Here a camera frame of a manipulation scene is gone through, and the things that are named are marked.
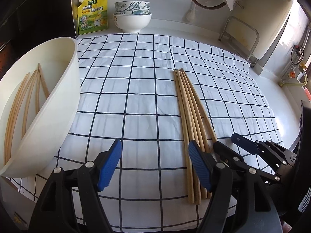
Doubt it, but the wooden chopstick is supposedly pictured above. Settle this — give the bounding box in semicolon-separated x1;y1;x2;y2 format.
38;63;50;99
176;70;201;205
35;74;40;115
22;69;38;138
173;70;195;204
4;73;29;165
181;68;218;143
9;74;32;157
180;70;211;200

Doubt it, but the right hand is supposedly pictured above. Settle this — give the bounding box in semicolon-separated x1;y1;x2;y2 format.
282;221;294;233

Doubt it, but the cream round basin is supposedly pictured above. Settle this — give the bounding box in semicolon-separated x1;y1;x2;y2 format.
1;37;80;178

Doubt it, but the metal board rack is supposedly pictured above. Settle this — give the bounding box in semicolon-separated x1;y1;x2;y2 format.
218;16;260;66

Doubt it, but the white black checkered cloth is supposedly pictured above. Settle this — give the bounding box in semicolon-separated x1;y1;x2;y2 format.
12;34;281;232

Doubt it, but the white cutting board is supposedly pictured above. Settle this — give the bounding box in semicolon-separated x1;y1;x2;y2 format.
232;0;293;59

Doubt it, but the white bowl with cartoon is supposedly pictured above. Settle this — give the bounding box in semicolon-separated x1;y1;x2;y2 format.
113;13;152;33

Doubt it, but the yellow seasoning pouch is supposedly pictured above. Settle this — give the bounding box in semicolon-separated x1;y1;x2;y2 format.
78;0;108;35

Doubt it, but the blue patterned bowl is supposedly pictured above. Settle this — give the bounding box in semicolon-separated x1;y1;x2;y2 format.
114;1;150;12
115;9;150;15

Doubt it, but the black range hood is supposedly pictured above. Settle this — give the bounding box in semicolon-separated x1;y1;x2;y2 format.
1;0;78;45

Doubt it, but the gas valve with hose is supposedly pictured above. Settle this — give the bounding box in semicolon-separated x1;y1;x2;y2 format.
278;25;310;87

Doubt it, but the white long handled brush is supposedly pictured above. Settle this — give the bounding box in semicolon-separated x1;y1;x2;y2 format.
186;0;198;23

